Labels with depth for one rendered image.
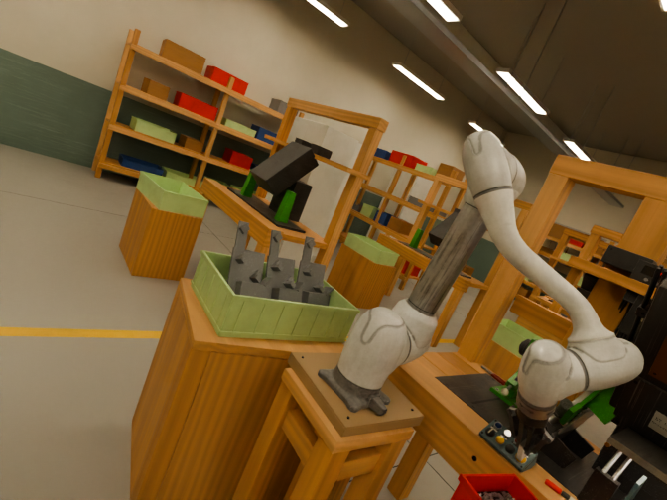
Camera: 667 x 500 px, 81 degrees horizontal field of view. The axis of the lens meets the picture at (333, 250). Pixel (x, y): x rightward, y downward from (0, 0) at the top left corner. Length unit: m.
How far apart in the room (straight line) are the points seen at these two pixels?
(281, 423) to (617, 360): 0.94
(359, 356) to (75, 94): 6.62
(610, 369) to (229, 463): 1.38
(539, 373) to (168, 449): 1.28
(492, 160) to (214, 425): 1.32
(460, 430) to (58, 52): 6.91
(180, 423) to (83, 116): 6.20
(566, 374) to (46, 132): 7.13
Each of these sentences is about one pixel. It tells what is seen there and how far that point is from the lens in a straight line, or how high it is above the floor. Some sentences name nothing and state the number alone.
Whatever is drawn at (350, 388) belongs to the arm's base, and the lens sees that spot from 1.21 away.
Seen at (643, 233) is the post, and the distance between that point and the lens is 1.91.
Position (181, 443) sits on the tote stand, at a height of 0.36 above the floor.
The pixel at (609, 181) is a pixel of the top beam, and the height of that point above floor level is 1.88.
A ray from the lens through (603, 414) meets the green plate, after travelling 1.54.
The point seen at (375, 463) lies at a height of 0.72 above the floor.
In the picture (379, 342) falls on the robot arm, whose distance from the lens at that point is 1.15.
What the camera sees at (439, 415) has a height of 0.86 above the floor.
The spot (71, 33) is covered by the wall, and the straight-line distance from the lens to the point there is 7.29.
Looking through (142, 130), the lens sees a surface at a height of 0.89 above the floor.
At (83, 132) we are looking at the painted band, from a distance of 7.38.
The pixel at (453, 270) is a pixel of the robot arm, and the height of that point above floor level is 1.34.
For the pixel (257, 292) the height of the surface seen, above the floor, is 0.90.
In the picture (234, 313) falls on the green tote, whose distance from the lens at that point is 1.45.
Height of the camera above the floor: 1.50
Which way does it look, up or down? 11 degrees down
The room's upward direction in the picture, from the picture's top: 23 degrees clockwise
